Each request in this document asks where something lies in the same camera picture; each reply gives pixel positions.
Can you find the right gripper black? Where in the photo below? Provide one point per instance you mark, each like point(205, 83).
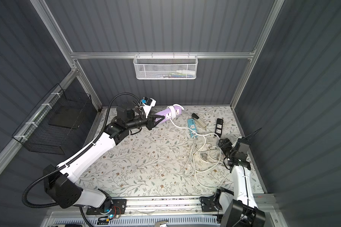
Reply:
point(226, 143)

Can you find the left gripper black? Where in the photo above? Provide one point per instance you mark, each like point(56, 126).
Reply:
point(150, 122)

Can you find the purple power strip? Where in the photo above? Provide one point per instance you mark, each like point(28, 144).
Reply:
point(171, 112)

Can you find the black power strip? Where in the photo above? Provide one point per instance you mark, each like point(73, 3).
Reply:
point(219, 127)

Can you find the teal power strip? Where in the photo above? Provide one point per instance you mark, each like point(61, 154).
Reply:
point(192, 128)

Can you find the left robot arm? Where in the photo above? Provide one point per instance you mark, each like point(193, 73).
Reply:
point(61, 186)

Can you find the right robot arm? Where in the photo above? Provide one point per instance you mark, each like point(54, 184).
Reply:
point(239, 206)

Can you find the white wire wall basket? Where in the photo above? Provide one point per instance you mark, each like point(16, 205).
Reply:
point(147, 68)

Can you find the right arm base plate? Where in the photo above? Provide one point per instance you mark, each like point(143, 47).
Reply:
point(215, 203)

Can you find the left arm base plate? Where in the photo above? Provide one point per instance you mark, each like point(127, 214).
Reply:
point(113, 207)

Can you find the black wire wall basket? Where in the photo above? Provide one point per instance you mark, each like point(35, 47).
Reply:
point(60, 126)

